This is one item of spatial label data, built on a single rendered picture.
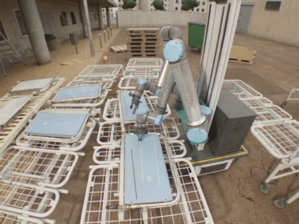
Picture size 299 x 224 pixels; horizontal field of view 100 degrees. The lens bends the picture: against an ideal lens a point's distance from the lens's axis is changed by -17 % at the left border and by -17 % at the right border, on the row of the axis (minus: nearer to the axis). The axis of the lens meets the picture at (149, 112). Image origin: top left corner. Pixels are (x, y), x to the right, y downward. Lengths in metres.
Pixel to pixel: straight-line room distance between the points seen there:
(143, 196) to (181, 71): 0.87
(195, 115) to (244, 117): 0.65
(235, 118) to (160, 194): 0.92
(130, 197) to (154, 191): 0.17
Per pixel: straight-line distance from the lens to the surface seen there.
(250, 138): 2.78
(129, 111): 1.86
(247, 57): 7.43
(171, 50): 0.90
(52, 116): 2.10
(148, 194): 1.15
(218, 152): 1.78
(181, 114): 1.64
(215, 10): 1.47
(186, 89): 0.97
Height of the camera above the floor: 1.61
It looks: 35 degrees down
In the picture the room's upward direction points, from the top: straight up
